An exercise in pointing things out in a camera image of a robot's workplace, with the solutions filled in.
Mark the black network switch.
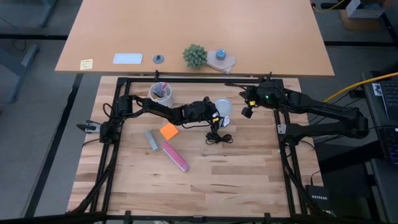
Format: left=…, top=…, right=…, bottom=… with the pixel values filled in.
left=305, top=184, right=331, bottom=213

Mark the tan wooden desk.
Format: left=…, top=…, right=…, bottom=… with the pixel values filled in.
left=55, top=0, right=335, bottom=77

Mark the small grey stapler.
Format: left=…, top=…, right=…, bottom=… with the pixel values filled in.
left=144, top=129, right=160, bottom=152

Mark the orange sticky note pad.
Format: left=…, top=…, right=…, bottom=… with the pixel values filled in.
left=159, top=122, right=180, bottom=141

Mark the yellow sticky note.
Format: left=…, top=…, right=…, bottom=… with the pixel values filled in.
left=80, top=58, right=94, bottom=71

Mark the yellow cable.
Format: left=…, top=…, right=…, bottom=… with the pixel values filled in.
left=323, top=72, right=398, bottom=103

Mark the black aluminium table frame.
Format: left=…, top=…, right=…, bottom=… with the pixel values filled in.
left=67, top=70, right=335, bottom=224

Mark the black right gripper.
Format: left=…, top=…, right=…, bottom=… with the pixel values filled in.
left=239, top=79, right=281, bottom=109

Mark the black grey clamp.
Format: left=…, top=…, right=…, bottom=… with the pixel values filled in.
left=76, top=120, right=102, bottom=134

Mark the grey box device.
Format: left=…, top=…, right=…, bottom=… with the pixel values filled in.
left=345, top=0, right=385, bottom=19

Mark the black laptop keyboard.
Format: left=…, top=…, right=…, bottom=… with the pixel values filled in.
left=379, top=79, right=398, bottom=121

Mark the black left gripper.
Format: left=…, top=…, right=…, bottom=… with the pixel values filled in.
left=182, top=100, right=223, bottom=133

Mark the cardboard box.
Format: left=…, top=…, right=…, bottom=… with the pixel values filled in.
left=338, top=9, right=393, bottom=31

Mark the white rectangular card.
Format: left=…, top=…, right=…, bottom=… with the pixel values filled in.
left=113, top=53, right=144, bottom=65

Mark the green succulent plant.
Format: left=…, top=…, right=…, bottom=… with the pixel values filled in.
left=182, top=44, right=208, bottom=69

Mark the black lamp cord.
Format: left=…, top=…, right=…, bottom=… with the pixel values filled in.
left=205, top=131, right=234, bottom=146

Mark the beige folded cloth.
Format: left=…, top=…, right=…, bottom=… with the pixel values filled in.
left=206, top=50, right=237, bottom=75

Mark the pink white stapler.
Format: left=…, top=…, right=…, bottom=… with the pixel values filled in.
left=160, top=141, right=190, bottom=172

